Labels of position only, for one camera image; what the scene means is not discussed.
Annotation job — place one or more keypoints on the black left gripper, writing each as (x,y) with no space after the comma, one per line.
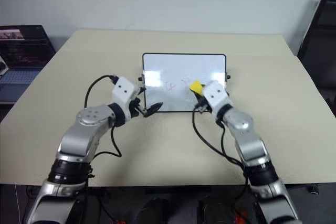
(135,107)

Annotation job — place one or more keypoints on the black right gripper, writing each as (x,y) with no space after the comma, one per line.
(202,103)

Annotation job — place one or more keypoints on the yellow whiteboard eraser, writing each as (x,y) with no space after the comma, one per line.
(196,87)

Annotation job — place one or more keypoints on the small black-framed whiteboard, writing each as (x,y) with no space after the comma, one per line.
(181,77)

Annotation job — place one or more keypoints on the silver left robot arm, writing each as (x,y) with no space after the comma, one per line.
(78,140)

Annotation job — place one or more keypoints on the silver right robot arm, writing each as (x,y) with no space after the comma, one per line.
(249,142)

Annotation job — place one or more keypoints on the dark rounded shape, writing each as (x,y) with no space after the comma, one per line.
(155,211)
(218,209)

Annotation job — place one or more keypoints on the black office chair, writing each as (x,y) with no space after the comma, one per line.
(319,40)

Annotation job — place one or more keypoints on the red object under table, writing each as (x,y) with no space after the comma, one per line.
(241,214)

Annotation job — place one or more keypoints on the open laptop with lit screen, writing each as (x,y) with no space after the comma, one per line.
(21,56)

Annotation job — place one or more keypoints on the black caster wheel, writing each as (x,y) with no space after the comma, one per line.
(313,189)

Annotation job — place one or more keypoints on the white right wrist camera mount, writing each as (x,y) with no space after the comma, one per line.
(216,95)

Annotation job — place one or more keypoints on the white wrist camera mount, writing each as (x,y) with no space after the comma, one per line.
(216,95)
(124,89)

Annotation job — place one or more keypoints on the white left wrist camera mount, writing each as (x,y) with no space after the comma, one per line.
(124,89)

